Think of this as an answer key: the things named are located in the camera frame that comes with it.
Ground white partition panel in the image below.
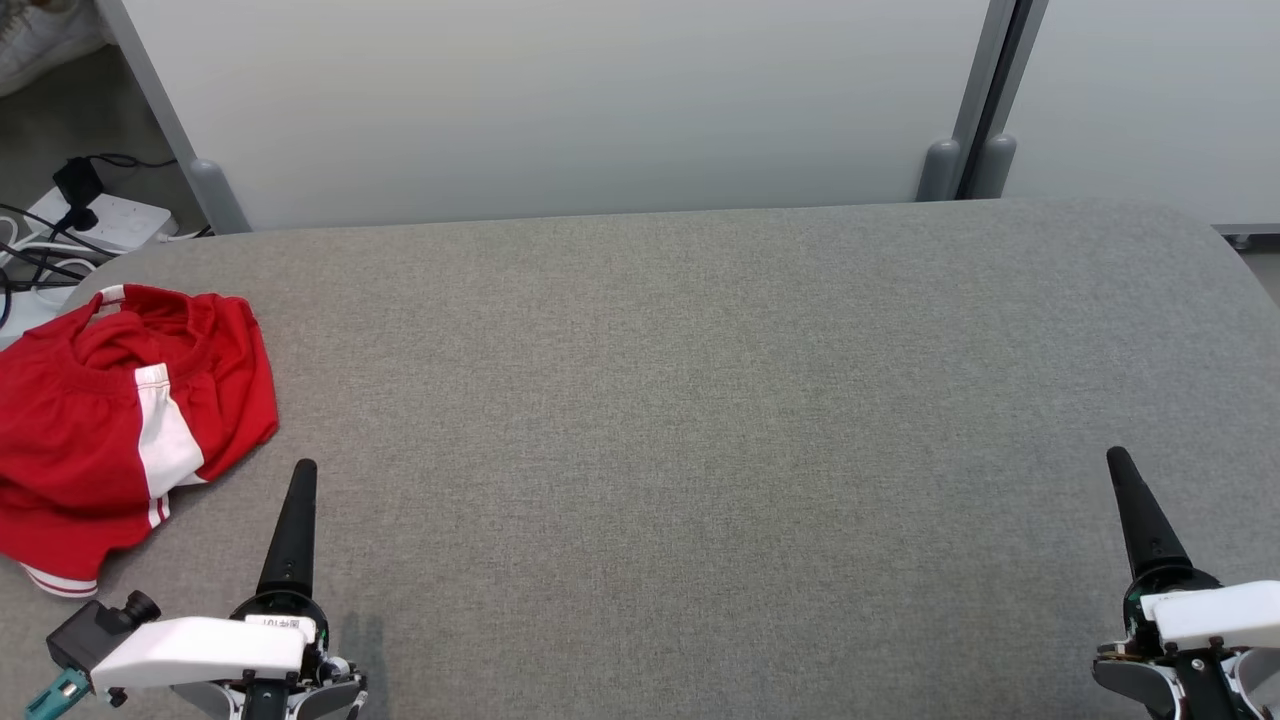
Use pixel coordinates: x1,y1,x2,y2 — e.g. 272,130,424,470
120,0,993,233
1005,0,1280,229

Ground white cable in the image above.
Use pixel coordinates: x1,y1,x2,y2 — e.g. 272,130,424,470
0,215,103,285

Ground red shorts with white bands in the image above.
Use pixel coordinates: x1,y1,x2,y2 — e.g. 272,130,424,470
0,283,281,506

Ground light grey partition post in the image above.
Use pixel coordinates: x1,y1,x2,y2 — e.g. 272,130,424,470
915,0,1018,203

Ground black plug adapter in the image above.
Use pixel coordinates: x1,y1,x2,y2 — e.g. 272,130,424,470
52,156,103,233

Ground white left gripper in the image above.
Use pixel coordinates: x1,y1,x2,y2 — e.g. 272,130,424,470
88,459,368,720

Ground grey slanted partition post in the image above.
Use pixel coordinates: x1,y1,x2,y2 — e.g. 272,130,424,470
95,0,252,237

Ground dark grey partition post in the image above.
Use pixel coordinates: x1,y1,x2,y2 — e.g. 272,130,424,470
966,0,1049,200

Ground black cable bundle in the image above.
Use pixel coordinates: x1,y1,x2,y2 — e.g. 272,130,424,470
0,203,93,329

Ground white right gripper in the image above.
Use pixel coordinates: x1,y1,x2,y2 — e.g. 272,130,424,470
1090,446,1280,720

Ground white sneaker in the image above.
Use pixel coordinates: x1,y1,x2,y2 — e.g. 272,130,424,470
0,0,107,98

